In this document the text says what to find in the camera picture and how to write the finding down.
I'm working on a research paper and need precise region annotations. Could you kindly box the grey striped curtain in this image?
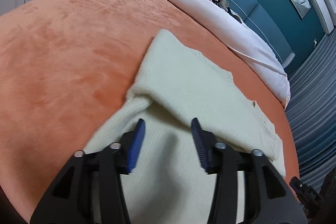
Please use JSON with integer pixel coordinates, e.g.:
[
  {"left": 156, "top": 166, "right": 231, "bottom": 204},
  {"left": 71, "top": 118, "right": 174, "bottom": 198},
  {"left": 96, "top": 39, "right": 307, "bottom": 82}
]
[{"left": 285, "top": 31, "right": 335, "bottom": 191}]

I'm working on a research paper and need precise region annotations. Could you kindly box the orange velvet bedspread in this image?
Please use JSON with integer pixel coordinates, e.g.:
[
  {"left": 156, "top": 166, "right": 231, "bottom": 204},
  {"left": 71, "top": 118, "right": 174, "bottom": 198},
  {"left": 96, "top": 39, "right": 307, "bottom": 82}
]
[{"left": 1, "top": 0, "right": 299, "bottom": 221}]

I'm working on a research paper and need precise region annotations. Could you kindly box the cream knit cardigan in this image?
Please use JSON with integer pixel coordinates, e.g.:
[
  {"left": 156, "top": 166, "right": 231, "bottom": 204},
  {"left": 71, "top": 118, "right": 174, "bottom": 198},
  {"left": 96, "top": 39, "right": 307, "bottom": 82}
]
[{"left": 84, "top": 30, "right": 286, "bottom": 223}]

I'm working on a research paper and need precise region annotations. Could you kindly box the teal upholstered headboard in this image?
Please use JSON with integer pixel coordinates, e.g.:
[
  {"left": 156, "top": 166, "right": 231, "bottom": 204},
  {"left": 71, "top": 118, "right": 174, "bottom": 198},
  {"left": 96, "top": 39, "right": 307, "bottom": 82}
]
[{"left": 152, "top": 0, "right": 326, "bottom": 75}]

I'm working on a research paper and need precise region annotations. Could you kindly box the pale pink duvet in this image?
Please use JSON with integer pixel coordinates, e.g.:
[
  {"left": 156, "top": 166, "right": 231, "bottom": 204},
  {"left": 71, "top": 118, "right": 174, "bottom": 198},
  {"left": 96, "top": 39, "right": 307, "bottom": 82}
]
[{"left": 167, "top": 0, "right": 290, "bottom": 108}]

